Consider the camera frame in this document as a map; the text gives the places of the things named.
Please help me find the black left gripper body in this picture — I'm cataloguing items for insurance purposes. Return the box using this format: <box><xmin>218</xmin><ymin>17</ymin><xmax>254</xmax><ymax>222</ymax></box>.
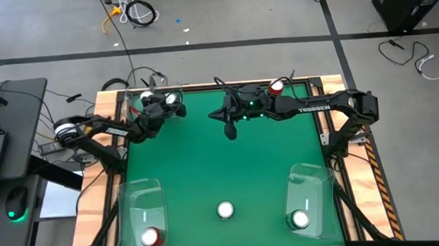
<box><xmin>136</xmin><ymin>96</ymin><xmax>178</xmax><ymax>133</ymax></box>

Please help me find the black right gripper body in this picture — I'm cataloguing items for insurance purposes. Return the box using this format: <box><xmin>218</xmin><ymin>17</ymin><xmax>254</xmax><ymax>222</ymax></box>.
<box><xmin>207</xmin><ymin>97</ymin><xmax>254</xmax><ymax>125</ymax></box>

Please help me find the clear plastic bin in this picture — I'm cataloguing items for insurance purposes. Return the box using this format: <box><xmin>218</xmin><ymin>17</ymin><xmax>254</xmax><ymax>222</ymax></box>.
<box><xmin>125</xmin><ymin>84</ymin><xmax>185</xmax><ymax>129</ymax></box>
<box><xmin>112</xmin><ymin>177</ymin><xmax>170</xmax><ymax>246</ymax></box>
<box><xmin>280</xmin><ymin>160</ymin><xmax>340</xmax><ymax>241</ymax></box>

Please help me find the red Coca-Cola can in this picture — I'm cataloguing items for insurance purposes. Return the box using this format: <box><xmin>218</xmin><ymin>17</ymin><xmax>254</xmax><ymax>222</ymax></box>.
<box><xmin>139</xmin><ymin>225</ymin><xmax>165</xmax><ymax>246</ymax></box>
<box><xmin>268</xmin><ymin>78</ymin><xmax>286</xmax><ymax>97</ymax></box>

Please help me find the green Sprite can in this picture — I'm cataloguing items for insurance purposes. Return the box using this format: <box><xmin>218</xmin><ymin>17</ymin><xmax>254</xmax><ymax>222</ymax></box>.
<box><xmin>286</xmin><ymin>207</ymin><xmax>312</xmax><ymax>232</ymax></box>
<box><xmin>215</xmin><ymin>200</ymin><xmax>236</xmax><ymax>221</ymax></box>

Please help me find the green table mat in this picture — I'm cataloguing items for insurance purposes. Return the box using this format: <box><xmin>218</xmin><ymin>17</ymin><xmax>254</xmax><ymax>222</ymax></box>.
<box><xmin>109</xmin><ymin>81</ymin><xmax>346</xmax><ymax>246</ymax></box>

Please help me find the black adapter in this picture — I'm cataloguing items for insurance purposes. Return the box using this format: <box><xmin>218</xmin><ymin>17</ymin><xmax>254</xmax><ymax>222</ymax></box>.
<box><xmin>64</xmin><ymin>92</ymin><xmax>84</xmax><ymax>104</ymax></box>

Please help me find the black power brick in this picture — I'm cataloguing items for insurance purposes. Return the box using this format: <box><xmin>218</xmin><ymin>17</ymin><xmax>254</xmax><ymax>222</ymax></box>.
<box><xmin>37</xmin><ymin>142</ymin><xmax>60</xmax><ymax>157</ymax></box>

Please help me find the black desk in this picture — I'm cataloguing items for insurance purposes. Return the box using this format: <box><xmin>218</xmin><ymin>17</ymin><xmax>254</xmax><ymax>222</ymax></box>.
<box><xmin>0</xmin><ymin>77</ymin><xmax>59</xmax><ymax>246</ymax></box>

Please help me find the yellow-black hazard tape strip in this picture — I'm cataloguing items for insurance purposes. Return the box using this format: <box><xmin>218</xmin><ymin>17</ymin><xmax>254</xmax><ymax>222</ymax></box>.
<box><xmin>362</xmin><ymin>136</ymin><xmax>405</xmax><ymax>244</ymax></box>

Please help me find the black computer mouse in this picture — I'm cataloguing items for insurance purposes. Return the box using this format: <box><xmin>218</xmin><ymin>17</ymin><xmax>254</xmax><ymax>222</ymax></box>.
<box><xmin>4</xmin><ymin>186</ymin><xmax>30</xmax><ymax>224</ymax></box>

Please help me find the black cable loop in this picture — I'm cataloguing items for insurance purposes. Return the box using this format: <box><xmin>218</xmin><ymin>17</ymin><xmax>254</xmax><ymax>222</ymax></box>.
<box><xmin>100</xmin><ymin>77</ymin><xmax>130</xmax><ymax>92</ymax></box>

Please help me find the long black cable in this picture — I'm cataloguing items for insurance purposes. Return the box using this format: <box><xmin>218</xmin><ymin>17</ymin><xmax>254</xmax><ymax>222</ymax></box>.
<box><xmin>96</xmin><ymin>0</ymin><xmax>137</xmax><ymax>91</ymax></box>

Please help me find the black coiled cable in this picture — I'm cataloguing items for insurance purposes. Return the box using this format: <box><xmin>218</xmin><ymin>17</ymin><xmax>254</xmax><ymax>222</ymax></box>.
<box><xmin>124</xmin><ymin>0</ymin><xmax>158</xmax><ymax>30</ymax></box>

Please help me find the white coiled cable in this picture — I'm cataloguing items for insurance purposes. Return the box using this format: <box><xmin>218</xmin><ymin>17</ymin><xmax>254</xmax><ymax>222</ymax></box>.
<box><xmin>117</xmin><ymin>0</ymin><xmax>161</xmax><ymax>25</ymax></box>

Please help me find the yellow cable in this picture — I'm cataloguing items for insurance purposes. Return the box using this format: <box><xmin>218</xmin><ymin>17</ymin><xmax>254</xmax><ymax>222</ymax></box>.
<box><xmin>100</xmin><ymin>5</ymin><xmax>124</xmax><ymax>35</ymax></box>

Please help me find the black cable with plug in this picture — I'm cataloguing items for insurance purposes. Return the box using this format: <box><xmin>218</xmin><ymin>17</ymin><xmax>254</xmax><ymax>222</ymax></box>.
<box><xmin>377</xmin><ymin>37</ymin><xmax>431</xmax><ymax>69</ymax></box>

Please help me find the white cable with plug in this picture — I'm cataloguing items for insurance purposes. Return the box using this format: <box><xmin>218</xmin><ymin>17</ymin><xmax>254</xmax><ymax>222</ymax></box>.
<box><xmin>415</xmin><ymin>53</ymin><xmax>439</xmax><ymax>84</ymax></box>

